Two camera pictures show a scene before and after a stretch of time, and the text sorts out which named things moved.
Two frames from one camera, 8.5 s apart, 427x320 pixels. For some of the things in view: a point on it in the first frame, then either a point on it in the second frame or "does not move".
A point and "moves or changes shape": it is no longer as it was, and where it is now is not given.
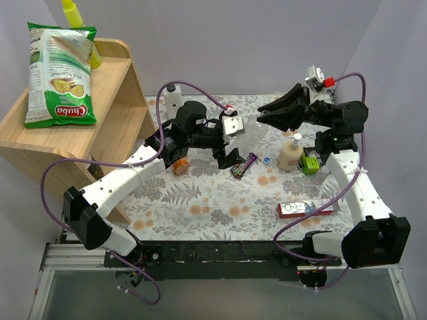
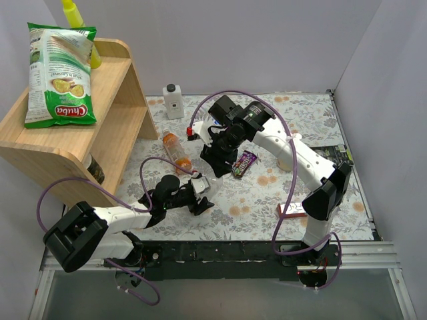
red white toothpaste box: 303,207 does not move
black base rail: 221,260 does not move
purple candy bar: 239,169 does not move
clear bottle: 248,141 moves or changes shape
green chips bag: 59,90 does not move
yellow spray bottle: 75,20 does not move
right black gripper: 305,109 to 215,157
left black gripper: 219,143 to 195,201
